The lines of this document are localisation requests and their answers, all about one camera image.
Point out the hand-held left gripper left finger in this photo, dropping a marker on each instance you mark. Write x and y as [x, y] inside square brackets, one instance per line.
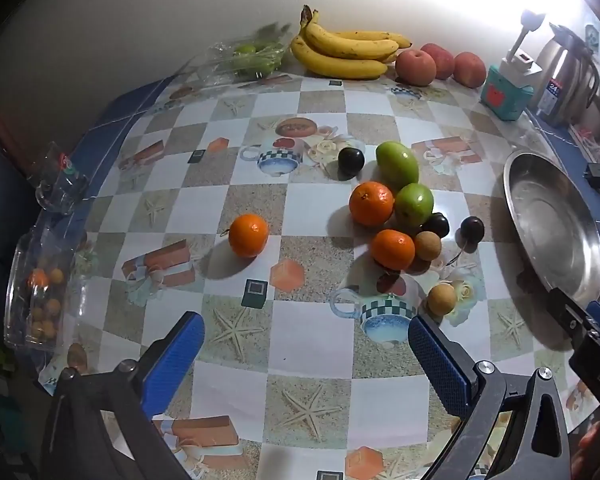
[177, 355]

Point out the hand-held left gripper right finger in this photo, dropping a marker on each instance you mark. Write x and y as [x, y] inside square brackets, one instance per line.
[437, 360]

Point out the brown longan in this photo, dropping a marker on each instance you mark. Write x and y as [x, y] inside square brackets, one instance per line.
[427, 246]
[441, 299]

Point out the steel basin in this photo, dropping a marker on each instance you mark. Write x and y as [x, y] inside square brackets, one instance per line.
[550, 220]

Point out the dark plum with long stem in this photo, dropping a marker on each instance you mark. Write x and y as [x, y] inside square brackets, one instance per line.
[472, 228]

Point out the orange with short stem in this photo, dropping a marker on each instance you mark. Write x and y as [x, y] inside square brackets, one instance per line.
[248, 235]

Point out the small green mango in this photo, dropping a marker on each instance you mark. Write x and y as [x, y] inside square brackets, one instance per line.
[414, 204]

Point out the large green mango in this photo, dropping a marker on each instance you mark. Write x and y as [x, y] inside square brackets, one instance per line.
[397, 162]

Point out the black charger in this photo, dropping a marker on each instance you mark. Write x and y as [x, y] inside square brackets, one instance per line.
[597, 175]

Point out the clear plastic kumquat container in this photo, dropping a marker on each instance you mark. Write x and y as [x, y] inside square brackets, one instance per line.
[40, 305]

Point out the teal box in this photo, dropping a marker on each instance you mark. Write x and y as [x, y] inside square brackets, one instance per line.
[502, 95]

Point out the steel thermos jug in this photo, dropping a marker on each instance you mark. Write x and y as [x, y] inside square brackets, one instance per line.
[565, 75]

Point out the red apple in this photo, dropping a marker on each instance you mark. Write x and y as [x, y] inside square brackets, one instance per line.
[416, 66]
[471, 70]
[444, 56]

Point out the white gooseneck lamp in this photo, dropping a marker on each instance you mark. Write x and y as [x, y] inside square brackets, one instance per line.
[520, 37]

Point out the plastic bag of green fruit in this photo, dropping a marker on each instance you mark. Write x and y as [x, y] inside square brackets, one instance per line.
[250, 55]

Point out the banana bunch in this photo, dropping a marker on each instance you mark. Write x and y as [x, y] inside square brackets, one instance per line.
[340, 60]

